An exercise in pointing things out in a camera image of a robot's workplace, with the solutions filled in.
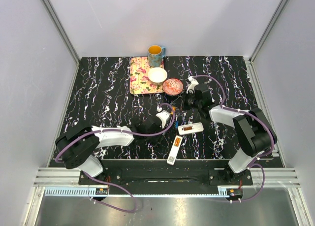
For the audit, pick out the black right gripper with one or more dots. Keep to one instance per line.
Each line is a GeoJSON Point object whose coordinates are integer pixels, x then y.
{"type": "Point", "coordinates": [185, 96]}

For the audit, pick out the white remote control with batteries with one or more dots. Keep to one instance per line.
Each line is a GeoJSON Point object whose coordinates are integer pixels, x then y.
{"type": "Point", "coordinates": [190, 128]}

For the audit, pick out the white remote with orange label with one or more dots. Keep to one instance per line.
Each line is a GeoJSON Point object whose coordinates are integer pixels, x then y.
{"type": "Point", "coordinates": [174, 150]}

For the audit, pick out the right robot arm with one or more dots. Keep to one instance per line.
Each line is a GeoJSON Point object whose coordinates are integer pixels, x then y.
{"type": "Point", "coordinates": [255, 135]}

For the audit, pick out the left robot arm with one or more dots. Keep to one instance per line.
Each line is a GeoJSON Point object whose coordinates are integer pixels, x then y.
{"type": "Point", "coordinates": [76, 146]}

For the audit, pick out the orange patterned bowl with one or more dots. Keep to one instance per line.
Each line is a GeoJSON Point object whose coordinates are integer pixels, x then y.
{"type": "Point", "coordinates": [173, 86]}

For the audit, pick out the white bowl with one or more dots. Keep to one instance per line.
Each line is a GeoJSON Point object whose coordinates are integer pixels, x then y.
{"type": "Point", "coordinates": [157, 75]}

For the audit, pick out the floral rectangular tray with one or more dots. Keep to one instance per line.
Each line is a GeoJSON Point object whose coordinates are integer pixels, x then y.
{"type": "Point", "coordinates": [139, 83]}

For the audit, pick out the blue butterfly mug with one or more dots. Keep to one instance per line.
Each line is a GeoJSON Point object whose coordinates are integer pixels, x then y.
{"type": "Point", "coordinates": [156, 54]}

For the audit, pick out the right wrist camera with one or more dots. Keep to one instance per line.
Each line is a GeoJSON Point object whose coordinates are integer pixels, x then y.
{"type": "Point", "coordinates": [192, 82]}

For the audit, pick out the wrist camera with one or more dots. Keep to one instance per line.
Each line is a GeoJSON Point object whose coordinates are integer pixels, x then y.
{"type": "Point", "coordinates": [192, 82]}
{"type": "Point", "coordinates": [163, 115]}

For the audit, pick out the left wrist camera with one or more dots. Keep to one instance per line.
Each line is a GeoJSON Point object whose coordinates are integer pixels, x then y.
{"type": "Point", "coordinates": [163, 115]}

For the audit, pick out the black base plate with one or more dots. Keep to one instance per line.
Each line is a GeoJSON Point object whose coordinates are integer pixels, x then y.
{"type": "Point", "coordinates": [156, 177]}

